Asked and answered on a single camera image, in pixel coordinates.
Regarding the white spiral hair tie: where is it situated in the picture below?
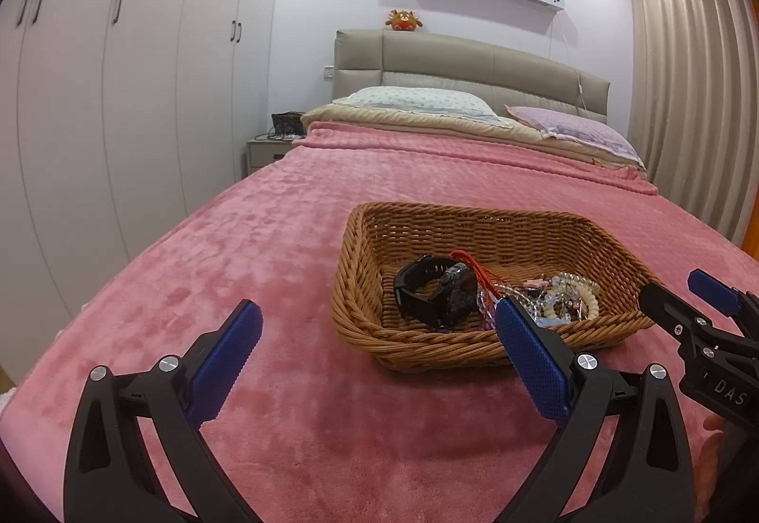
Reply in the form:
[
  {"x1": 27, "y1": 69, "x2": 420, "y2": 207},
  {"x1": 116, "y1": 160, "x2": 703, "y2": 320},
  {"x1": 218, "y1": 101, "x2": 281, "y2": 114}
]
[{"x1": 541, "y1": 279, "x2": 602, "y2": 325}]

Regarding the silver flower charm jewelry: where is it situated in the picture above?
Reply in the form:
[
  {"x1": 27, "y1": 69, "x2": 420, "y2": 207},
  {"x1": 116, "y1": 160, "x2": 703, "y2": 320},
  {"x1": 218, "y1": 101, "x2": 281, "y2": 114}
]
[{"x1": 542, "y1": 272, "x2": 597, "y2": 305}]

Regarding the clear crystal bead bracelet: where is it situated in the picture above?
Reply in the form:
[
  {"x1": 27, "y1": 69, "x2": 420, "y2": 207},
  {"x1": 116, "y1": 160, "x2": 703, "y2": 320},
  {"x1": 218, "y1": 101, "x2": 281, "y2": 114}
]
[{"x1": 489, "y1": 279, "x2": 547, "y2": 323}]

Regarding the red string cord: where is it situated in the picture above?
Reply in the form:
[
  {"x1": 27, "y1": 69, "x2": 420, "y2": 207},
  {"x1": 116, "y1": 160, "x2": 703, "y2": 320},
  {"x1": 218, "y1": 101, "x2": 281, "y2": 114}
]
[{"x1": 450, "y1": 249, "x2": 506, "y2": 323}]

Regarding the black wrist watch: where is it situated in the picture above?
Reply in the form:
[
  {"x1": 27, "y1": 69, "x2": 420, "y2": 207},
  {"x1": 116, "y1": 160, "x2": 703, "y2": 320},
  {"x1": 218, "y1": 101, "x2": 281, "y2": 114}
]
[{"x1": 394, "y1": 254, "x2": 479, "y2": 330}]

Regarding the light blue plastic headband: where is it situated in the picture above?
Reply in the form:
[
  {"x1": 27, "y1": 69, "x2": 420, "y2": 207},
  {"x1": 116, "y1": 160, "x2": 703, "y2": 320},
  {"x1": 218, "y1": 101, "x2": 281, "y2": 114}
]
[{"x1": 535, "y1": 318, "x2": 567, "y2": 327}]

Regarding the right hand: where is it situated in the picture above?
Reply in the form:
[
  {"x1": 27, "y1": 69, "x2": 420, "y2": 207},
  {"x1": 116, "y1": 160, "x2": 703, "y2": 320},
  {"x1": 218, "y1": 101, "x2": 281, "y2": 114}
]
[{"x1": 699, "y1": 415, "x2": 727, "y2": 476}]

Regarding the brown wicker basket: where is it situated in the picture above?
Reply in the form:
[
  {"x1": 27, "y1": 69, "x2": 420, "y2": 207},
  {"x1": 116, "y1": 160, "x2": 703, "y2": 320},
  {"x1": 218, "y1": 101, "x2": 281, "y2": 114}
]
[{"x1": 332, "y1": 203, "x2": 655, "y2": 373}]

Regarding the lilac pillow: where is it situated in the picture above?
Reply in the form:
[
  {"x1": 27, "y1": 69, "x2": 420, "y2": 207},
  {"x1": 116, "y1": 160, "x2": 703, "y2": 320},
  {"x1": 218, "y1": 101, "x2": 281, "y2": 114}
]
[{"x1": 506, "y1": 105, "x2": 645, "y2": 168}]

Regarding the grey bedside table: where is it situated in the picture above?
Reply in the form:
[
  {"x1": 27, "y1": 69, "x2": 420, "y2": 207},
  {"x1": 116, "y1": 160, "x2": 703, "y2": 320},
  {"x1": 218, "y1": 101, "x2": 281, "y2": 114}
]
[{"x1": 246, "y1": 135, "x2": 297, "y2": 175}]

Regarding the beige quilt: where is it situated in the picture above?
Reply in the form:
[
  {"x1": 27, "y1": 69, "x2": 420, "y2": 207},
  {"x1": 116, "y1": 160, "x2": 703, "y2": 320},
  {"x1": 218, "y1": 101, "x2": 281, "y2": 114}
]
[{"x1": 301, "y1": 103, "x2": 646, "y2": 173}]

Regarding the dark bag on nightstand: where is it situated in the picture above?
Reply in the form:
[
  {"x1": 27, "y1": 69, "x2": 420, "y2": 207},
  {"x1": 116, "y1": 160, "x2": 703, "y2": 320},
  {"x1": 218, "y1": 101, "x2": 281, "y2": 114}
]
[{"x1": 271, "y1": 112, "x2": 306, "y2": 139}]

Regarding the beige padded headboard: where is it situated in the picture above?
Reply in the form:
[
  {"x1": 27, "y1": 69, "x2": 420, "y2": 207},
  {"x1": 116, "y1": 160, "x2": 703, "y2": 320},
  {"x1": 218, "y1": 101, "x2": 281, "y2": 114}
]
[{"x1": 332, "y1": 29, "x2": 610, "y2": 123}]

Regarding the beige curtain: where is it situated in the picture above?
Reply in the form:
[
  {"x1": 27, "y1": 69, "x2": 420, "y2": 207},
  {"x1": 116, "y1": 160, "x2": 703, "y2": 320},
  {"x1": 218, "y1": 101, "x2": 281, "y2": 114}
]
[{"x1": 629, "y1": 0, "x2": 758, "y2": 243}]

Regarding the white dotted pillow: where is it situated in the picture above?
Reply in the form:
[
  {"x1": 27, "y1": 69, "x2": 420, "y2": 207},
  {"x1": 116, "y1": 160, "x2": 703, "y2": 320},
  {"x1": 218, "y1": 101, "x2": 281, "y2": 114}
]
[{"x1": 333, "y1": 86, "x2": 499, "y2": 122}]

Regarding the white wardrobe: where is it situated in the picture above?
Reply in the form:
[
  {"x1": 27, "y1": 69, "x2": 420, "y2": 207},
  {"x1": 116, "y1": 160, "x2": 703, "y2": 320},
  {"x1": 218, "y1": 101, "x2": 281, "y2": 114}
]
[{"x1": 1, "y1": 0, "x2": 274, "y2": 380}]

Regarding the orange plush toy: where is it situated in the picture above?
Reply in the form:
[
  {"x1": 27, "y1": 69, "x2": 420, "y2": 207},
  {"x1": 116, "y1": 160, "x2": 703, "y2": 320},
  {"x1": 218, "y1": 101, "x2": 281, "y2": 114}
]
[{"x1": 385, "y1": 9, "x2": 423, "y2": 32}]

